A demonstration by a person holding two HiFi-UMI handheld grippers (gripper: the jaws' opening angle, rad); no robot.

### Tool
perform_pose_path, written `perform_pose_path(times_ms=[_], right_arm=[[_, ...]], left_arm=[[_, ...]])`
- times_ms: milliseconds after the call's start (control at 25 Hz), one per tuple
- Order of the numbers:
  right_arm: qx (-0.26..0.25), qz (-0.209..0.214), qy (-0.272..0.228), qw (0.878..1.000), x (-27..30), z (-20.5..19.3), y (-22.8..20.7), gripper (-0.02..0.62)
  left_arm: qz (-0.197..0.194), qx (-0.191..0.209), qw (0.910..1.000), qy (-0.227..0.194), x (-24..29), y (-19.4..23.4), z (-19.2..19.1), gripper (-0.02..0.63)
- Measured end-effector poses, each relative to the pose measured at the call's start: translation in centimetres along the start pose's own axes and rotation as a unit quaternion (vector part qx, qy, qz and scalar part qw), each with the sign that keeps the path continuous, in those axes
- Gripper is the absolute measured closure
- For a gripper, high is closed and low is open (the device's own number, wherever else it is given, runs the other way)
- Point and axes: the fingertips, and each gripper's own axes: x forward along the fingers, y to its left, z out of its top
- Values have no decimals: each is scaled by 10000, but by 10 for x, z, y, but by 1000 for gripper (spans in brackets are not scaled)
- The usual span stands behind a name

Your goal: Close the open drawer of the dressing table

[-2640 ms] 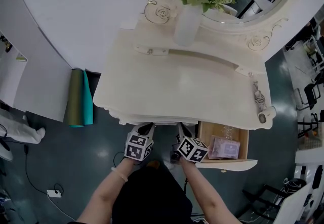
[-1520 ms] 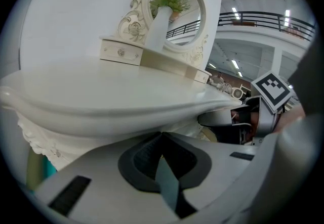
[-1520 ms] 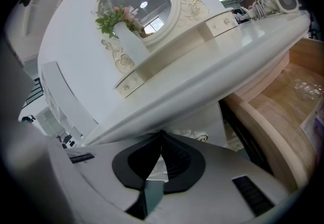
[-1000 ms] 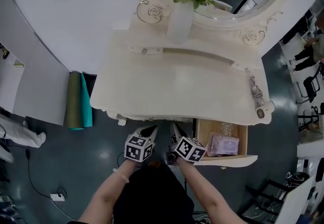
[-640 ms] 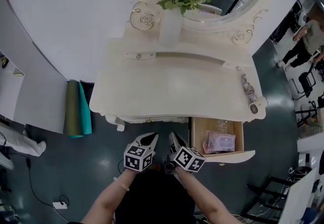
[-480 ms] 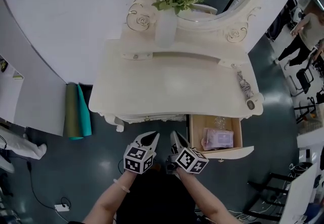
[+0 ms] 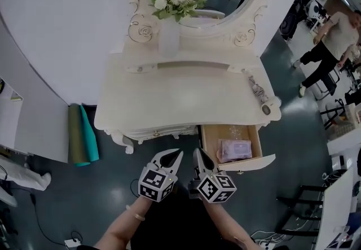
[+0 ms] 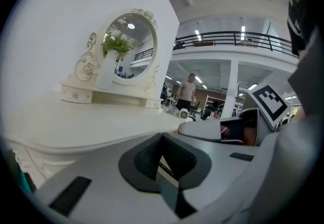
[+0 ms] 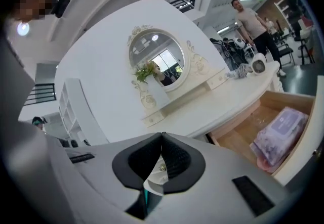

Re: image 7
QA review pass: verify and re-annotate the white table with black frame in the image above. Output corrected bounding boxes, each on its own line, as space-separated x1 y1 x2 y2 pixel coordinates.
276 168 355 250

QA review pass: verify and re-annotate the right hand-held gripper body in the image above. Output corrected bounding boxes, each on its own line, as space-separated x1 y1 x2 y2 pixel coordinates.
188 172 237 204

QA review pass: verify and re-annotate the white vase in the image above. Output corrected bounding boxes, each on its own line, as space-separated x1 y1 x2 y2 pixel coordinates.
158 19 181 58

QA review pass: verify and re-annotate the white dressing table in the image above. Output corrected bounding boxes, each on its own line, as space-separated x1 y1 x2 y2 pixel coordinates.
94 0 282 155

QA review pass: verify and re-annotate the person's left forearm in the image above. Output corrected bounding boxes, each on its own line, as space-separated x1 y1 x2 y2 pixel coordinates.
94 196 153 250

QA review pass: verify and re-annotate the person's right forearm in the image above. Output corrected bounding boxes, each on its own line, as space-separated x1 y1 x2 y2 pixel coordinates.
201 199 265 250

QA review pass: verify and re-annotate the olive rolled mat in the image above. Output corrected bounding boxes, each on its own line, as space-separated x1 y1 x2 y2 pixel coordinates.
67 103 91 167

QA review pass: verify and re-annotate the tangle of white cables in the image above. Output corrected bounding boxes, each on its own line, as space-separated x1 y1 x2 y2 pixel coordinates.
250 230 285 250

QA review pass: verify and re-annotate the person's dark clothing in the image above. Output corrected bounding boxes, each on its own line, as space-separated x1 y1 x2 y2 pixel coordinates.
126 186 249 250

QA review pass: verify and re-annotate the white shelf unit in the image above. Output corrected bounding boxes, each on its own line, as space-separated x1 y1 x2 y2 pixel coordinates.
0 76 29 156

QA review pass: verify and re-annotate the wooden drawer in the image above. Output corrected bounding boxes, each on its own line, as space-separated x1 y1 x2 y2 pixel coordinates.
128 126 198 140
199 124 276 174

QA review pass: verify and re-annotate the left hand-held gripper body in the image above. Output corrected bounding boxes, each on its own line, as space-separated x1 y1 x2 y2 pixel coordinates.
138 163 178 203

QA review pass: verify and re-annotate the teal rolled mat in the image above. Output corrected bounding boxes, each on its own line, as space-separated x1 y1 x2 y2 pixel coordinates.
80 104 100 163

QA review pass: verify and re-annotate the translucent bracelet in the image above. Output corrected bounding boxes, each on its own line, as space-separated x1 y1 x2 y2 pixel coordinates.
125 205 146 221

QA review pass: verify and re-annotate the white cloth bundle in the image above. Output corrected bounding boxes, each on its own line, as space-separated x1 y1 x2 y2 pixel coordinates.
0 155 52 191

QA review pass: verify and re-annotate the purple wipes pack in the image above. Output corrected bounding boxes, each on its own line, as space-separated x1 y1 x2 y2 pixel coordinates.
215 138 253 164

